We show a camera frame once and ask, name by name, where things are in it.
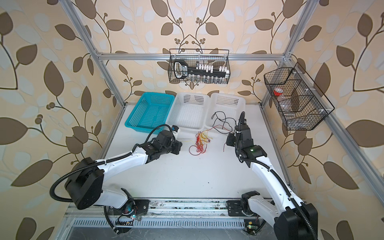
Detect black wires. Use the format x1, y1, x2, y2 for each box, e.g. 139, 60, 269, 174
210, 111, 238, 135

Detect red wires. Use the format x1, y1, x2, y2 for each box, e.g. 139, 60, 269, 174
188, 125, 229, 156

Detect yellow wires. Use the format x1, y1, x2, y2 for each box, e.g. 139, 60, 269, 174
182, 128, 214, 145

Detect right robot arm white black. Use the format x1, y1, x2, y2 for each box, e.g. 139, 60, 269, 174
226, 112, 318, 240

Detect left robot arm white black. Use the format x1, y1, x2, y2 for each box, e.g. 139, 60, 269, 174
50, 124, 183, 215

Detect right white plastic basket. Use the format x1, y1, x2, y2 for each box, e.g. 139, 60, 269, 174
204, 93, 246, 135

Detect white plastic basket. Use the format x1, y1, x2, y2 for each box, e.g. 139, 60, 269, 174
166, 93, 211, 131
204, 93, 246, 135

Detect middle white plastic basket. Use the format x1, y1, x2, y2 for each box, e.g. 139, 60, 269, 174
166, 93, 211, 131

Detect teal plastic basket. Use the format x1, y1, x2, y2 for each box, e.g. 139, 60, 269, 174
125, 93, 175, 133

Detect red capped item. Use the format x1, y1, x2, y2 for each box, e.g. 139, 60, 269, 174
274, 87, 284, 97

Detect black tool with vials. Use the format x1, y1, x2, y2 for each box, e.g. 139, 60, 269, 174
172, 60, 231, 79

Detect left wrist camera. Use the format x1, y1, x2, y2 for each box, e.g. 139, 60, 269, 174
172, 125, 180, 139

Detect side black wire basket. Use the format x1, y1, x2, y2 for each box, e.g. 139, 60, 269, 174
264, 63, 335, 131

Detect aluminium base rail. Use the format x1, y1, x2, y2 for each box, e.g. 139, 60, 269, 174
62, 196, 281, 231

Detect back black wire basket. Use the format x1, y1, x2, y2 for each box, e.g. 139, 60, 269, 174
167, 48, 231, 85

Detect aluminium frame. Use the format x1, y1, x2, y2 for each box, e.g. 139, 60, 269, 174
61, 1, 384, 214

